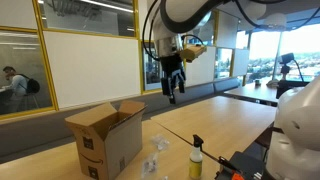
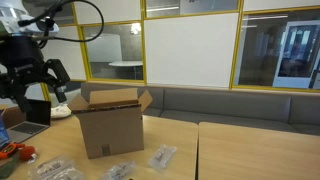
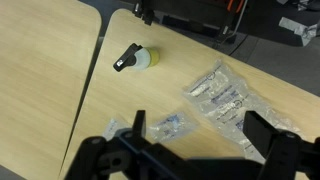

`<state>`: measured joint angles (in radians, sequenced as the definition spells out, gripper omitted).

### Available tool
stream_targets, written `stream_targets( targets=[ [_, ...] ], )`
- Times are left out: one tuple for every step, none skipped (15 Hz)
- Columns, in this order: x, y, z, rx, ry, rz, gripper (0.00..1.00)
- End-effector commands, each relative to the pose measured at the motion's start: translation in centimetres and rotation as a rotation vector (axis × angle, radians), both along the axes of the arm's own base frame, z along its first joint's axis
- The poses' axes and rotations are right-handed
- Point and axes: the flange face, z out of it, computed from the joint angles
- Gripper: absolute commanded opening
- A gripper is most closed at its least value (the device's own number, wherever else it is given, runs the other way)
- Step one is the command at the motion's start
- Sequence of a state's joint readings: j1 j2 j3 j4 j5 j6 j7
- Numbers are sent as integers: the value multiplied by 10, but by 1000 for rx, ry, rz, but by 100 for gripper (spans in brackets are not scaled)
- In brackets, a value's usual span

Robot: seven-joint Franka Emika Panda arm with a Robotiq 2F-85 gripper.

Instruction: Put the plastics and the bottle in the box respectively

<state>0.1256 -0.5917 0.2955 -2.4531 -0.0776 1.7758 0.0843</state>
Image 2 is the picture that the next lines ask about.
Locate grey bench sofa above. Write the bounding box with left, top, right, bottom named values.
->
left=80, top=82, right=320, bottom=136

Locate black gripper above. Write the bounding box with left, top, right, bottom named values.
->
left=0, top=36, right=70, bottom=112

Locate blue box edge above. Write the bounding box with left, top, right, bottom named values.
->
left=0, top=111, right=10, bottom=147

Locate white door frame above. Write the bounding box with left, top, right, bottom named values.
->
left=272, top=20, right=320, bottom=89

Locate red fuzzy ball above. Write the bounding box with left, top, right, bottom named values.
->
left=19, top=146, right=36, bottom=161

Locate orange tool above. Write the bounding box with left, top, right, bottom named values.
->
left=0, top=143, right=24, bottom=159

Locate white plate with items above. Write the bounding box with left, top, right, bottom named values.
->
left=51, top=104, right=72, bottom=119

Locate large clear air pillow plastic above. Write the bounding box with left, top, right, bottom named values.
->
left=28, top=156, right=85, bottom=180

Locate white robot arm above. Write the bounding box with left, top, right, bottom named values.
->
left=0, top=0, right=70, bottom=112

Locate white round table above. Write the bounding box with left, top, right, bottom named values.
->
left=109, top=61, right=143, bottom=80

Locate brown cardboard box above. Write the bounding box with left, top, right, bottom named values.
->
left=68, top=88, right=153, bottom=159

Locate small clear plastic bag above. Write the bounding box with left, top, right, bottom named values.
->
left=148, top=144, right=177, bottom=170
left=100, top=161, right=136, bottom=180

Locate grey open laptop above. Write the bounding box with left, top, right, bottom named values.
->
left=2, top=99, right=51, bottom=143

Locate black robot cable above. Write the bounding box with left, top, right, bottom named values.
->
left=18, top=0, right=105, bottom=43

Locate dark green pouch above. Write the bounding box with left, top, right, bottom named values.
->
left=0, top=155, right=19, bottom=180

